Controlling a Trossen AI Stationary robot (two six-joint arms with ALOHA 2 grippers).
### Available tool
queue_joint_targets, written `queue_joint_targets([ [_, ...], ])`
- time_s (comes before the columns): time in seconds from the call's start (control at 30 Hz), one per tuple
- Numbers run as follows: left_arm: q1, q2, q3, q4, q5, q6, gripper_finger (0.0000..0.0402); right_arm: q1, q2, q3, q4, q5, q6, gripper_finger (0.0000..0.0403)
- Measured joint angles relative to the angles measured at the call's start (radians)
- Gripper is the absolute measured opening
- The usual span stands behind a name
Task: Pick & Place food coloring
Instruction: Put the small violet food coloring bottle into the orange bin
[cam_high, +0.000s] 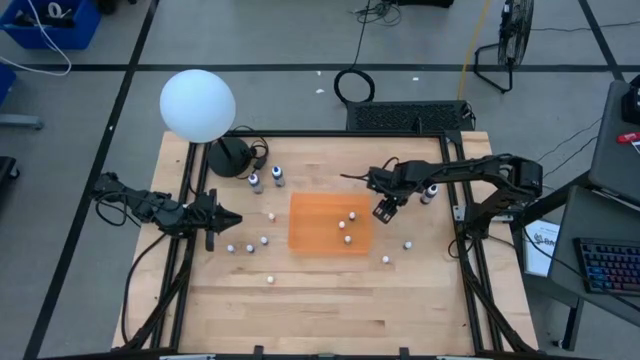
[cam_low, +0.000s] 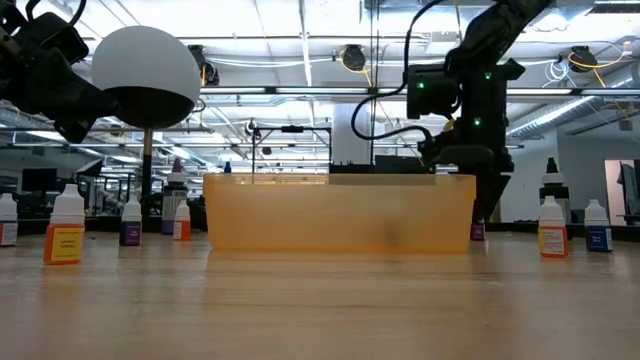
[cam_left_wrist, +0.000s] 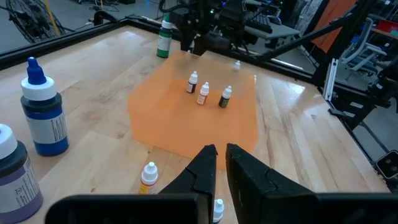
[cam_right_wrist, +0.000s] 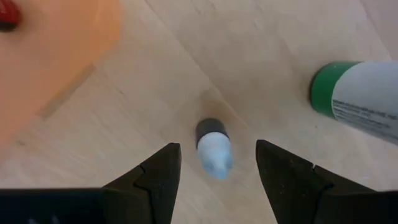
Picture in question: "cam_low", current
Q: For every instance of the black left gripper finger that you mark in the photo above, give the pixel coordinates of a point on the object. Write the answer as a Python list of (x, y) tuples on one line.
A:
[(75, 87), (75, 122)]

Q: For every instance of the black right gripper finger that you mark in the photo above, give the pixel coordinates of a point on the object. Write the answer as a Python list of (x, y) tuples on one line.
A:
[(490, 192)]

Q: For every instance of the large black food coloring bottle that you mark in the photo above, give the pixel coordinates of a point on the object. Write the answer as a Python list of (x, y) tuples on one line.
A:
[(554, 177)]

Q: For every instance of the small blue dropper bottle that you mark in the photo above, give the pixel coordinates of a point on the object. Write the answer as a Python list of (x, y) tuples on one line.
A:
[(598, 239)]

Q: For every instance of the large purple food coloring bottle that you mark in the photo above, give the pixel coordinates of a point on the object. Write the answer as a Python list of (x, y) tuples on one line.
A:
[(172, 190)]

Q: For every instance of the small orange bottle yellow label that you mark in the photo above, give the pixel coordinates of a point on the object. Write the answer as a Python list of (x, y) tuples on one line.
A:
[(65, 245)]

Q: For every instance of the small white bottle red label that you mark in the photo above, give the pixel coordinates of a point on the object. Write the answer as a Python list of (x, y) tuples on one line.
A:
[(7, 232)]

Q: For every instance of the small orange dropper bottle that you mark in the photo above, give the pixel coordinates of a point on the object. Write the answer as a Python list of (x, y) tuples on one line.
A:
[(182, 230)]

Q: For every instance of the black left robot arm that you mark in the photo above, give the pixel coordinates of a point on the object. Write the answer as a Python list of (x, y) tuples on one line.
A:
[(7, 20)]

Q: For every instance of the black monitor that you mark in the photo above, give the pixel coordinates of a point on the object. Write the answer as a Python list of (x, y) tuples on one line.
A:
[(39, 180)]

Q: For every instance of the white globe table lamp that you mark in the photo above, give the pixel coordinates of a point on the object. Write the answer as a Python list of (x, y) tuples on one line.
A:
[(145, 65)]

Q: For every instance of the black vented computer case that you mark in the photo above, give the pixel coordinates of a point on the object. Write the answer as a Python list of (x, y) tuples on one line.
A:
[(395, 165)]

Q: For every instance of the long ceiling light bar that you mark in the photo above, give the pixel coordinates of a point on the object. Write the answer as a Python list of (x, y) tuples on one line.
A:
[(320, 91)]

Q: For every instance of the orange translucent plastic bin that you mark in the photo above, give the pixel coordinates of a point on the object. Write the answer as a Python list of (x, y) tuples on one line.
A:
[(300, 215)]

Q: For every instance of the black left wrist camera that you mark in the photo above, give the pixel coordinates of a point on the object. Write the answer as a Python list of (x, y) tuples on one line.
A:
[(55, 37)]

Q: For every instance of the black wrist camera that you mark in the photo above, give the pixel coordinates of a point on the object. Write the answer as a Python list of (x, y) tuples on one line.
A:
[(55, 37), (432, 92)]

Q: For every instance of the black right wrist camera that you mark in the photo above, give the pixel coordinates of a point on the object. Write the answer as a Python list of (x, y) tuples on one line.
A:
[(432, 92)]

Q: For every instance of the silver ventilation duct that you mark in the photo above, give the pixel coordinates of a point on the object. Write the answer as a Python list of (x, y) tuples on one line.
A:
[(565, 112)]

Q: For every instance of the black distant workcell frame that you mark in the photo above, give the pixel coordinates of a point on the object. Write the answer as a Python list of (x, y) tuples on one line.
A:
[(292, 129)]

